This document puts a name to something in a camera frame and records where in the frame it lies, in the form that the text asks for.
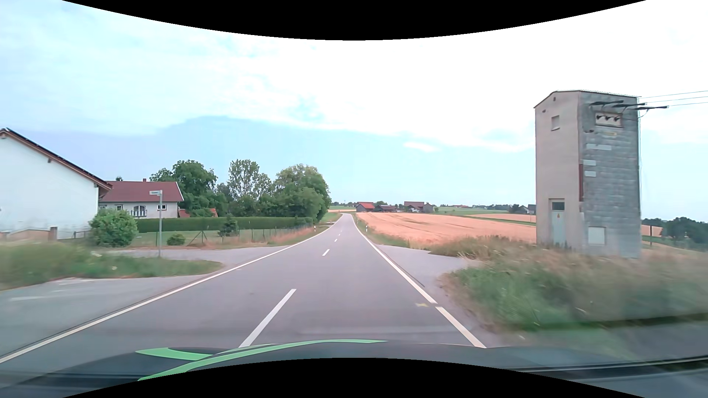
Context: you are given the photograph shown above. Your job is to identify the white house with red roof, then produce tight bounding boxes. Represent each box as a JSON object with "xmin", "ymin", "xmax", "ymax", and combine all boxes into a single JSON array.
[{"xmin": 99, "ymin": 178, "xmax": 185, "ymax": 220}]

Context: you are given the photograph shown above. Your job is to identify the small conifer tree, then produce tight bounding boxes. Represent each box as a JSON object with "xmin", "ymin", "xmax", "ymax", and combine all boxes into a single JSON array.
[{"xmin": 217, "ymin": 213, "xmax": 240, "ymax": 238}]

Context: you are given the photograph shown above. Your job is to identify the trimmed green hedge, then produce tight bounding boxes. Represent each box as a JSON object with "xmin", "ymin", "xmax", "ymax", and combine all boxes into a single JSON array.
[{"xmin": 136, "ymin": 216, "xmax": 314, "ymax": 233}]

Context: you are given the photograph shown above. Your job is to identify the road markings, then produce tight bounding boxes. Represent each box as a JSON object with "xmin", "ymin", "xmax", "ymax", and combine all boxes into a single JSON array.
[{"xmin": 0, "ymin": 214, "xmax": 487, "ymax": 364}]

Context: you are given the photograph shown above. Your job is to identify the street sign on pole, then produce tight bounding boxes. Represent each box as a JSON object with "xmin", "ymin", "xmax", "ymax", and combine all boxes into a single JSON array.
[{"xmin": 149, "ymin": 189, "xmax": 164, "ymax": 258}]

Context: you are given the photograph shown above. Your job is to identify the car's own bonnet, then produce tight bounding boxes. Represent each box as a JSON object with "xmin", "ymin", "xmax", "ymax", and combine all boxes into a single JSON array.
[{"xmin": 0, "ymin": 339, "xmax": 708, "ymax": 398}]

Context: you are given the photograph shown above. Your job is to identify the grass island between roads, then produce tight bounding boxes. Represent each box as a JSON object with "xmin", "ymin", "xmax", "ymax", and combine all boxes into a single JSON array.
[{"xmin": 0, "ymin": 242, "xmax": 223, "ymax": 290}]

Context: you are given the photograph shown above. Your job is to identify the grey asphalt road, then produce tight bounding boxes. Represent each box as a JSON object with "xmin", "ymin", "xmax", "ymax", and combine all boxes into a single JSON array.
[{"xmin": 0, "ymin": 213, "xmax": 499, "ymax": 382}]

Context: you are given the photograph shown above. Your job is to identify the grey concrete transformer tower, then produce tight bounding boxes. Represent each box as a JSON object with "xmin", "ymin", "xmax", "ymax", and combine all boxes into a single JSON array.
[{"xmin": 534, "ymin": 90, "xmax": 669, "ymax": 259}]

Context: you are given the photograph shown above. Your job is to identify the white building with brown roof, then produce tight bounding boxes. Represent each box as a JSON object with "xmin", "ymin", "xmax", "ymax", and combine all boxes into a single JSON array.
[{"xmin": 0, "ymin": 128, "xmax": 114, "ymax": 242}]

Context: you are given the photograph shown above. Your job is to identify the overhead wires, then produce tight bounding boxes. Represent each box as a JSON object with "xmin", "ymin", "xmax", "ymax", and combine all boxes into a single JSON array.
[{"xmin": 639, "ymin": 90, "xmax": 708, "ymax": 108}]

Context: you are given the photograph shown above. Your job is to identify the group of large green trees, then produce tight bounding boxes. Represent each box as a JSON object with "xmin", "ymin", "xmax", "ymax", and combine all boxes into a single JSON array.
[{"xmin": 149, "ymin": 159, "xmax": 333, "ymax": 223}]

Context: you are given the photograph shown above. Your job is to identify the grass verge along fence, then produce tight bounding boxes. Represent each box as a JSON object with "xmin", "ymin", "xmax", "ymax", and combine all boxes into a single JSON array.
[{"xmin": 131, "ymin": 212, "xmax": 344, "ymax": 249}]

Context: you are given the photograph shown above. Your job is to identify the wire mesh fence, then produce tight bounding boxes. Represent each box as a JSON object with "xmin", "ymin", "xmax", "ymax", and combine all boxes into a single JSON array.
[{"xmin": 131, "ymin": 225, "xmax": 316, "ymax": 247}]

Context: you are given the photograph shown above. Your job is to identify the grass verge with tall grass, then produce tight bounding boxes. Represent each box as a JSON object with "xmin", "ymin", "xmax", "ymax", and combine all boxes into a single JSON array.
[{"xmin": 352, "ymin": 214, "xmax": 708, "ymax": 332}]

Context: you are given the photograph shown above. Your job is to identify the golden grain field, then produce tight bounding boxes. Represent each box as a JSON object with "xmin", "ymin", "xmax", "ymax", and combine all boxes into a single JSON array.
[{"xmin": 357, "ymin": 212, "xmax": 663, "ymax": 245}]

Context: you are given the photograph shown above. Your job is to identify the group of farm buildings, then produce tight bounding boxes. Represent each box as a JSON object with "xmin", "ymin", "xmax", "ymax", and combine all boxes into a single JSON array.
[{"xmin": 354, "ymin": 201, "xmax": 435, "ymax": 214}]

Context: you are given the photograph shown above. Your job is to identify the dark green trees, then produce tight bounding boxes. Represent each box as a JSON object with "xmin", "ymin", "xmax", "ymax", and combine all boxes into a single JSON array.
[{"xmin": 642, "ymin": 217, "xmax": 708, "ymax": 245}]

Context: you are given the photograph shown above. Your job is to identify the round green bush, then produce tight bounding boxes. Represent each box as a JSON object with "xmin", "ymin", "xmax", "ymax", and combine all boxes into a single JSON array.
[{"xmin": 88, "ymin": 208, "xmax": 139, "ymax": 248}]

